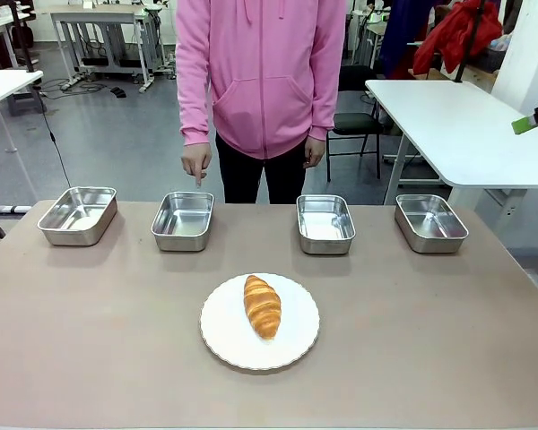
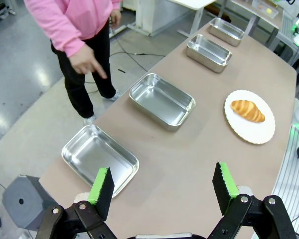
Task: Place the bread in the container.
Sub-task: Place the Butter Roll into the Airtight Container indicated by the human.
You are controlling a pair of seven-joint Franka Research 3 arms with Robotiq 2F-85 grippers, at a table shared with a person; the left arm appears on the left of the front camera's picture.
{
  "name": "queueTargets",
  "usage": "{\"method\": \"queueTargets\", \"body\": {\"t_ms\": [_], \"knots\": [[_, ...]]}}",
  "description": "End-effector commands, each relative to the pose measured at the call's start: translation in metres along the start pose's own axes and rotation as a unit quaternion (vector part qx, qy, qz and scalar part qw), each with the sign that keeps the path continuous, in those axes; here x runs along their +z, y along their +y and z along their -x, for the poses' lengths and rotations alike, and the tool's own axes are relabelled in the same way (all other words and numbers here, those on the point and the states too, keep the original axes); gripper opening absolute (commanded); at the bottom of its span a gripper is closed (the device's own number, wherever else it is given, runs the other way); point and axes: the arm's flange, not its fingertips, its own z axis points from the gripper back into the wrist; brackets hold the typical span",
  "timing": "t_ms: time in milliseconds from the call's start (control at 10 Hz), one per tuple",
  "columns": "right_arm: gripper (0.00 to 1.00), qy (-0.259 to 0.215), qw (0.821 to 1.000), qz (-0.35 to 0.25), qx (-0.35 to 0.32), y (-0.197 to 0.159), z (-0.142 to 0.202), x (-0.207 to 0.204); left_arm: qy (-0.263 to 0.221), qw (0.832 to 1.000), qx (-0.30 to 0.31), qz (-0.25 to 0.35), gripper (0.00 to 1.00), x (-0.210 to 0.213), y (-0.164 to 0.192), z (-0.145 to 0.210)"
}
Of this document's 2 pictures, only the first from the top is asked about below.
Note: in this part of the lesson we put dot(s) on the red jacket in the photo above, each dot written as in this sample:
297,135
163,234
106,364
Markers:
457,33

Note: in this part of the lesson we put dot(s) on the rectangular steel container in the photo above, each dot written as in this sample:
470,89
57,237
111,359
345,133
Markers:
325,225
78,216
430,223
183,221

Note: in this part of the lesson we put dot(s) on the white side table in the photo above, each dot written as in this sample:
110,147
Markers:
457,130

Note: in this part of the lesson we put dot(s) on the person's right hand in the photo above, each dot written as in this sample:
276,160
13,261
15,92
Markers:
196,161

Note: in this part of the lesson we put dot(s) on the white scalloped plate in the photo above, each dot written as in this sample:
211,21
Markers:
233,331

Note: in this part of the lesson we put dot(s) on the white desk with pole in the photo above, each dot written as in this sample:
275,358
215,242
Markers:
6,85

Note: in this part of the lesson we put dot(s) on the person in pink hoodie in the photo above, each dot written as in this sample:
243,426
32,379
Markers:
260,76

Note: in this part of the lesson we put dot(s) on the black folding chair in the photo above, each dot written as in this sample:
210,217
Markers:
356,121

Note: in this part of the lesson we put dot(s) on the white power strip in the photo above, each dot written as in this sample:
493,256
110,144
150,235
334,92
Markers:
13,208

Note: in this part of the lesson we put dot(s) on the golden croissant bread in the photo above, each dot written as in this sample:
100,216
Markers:
262,306

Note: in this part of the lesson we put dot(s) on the grey workbench table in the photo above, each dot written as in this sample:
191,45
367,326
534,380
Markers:
107,40

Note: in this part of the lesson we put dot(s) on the person's left hand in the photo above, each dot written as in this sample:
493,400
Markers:
314,154

